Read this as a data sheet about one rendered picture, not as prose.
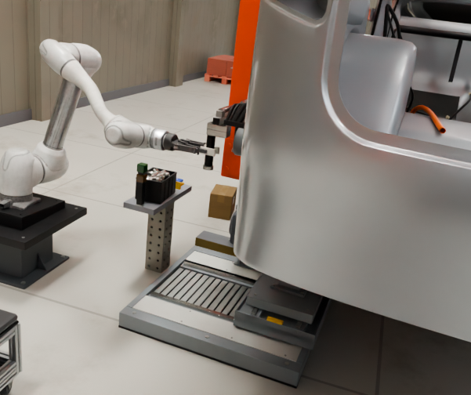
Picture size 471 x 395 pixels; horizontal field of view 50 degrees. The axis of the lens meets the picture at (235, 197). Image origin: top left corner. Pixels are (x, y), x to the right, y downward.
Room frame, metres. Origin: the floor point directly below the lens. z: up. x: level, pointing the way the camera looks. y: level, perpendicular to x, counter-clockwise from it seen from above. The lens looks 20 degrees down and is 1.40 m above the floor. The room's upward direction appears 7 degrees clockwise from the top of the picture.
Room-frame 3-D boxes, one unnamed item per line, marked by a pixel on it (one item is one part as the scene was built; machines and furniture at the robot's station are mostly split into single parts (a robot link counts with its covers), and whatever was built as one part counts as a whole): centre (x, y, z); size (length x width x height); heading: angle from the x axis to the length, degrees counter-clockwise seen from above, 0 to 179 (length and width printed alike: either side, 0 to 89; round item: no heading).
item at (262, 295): (2.10, -0.31, 0.32); 0.40 x 0.30 x 0.28; 162
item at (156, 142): (2.14, 0.35, 0.83); 0.09 x 0.06 x 0.09; 162
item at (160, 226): (2.52, 0.38, 0.21); 0.10 x 0.10 x 0.42; 72
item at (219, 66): (10.42, 0.35, 0.22); 1.21 x 0.83 x 0.44; 165
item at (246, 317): (2.10, -0.31, 0.13); 0.50 x 0.36 x 0.10; 162
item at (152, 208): (2.49, 0.39, 0.44); 0.43 x 0.17 x 0.03; 162
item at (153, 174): (2.44, 0.41, 0.51); 0.20 x 0.14 x 0.13; 167
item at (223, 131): (2.05, 0.10, 0.93); 0.09 x 0.05 x 0.05; 72
